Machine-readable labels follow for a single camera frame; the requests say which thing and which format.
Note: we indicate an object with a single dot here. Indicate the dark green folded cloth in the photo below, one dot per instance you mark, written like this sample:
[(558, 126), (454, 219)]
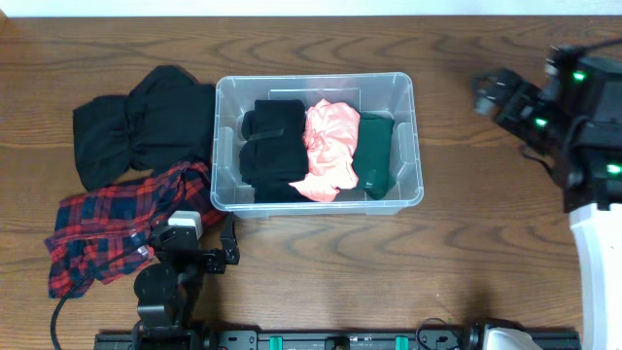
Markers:
[(373, 155)]

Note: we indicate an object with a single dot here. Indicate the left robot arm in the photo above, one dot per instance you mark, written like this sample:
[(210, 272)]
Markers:
[(168, 290)]

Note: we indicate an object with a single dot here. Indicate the red navy plaid shirt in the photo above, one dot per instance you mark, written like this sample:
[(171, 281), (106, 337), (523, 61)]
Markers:
[(94, 227)]

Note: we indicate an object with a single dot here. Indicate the clear plastic storage bin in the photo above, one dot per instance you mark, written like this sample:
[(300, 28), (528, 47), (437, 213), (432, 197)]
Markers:
[(386, 94)]

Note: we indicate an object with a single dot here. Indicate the black cloth with strap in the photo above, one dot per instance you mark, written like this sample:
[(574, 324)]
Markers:
[(274, 151)]

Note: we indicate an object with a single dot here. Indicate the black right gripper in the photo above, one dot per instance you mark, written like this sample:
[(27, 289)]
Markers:
[(516, 120)]

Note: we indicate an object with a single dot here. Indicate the black cloth with band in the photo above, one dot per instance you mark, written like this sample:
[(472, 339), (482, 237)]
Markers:
[(278, 192)]

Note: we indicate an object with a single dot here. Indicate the salmon pink garment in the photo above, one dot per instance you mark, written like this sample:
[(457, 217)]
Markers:
[(331, 138)]

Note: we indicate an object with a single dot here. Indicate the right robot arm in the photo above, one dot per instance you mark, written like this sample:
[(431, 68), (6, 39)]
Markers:
[(573, 127)]

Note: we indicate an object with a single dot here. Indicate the black mounting rail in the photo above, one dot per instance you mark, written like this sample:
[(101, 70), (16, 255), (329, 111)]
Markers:
[(251, 340)]

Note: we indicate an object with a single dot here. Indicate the large black folded garment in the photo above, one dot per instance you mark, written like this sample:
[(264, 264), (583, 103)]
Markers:
[(168, 117)]

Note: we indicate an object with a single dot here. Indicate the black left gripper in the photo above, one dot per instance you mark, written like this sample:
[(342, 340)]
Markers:
[(214, 261)]

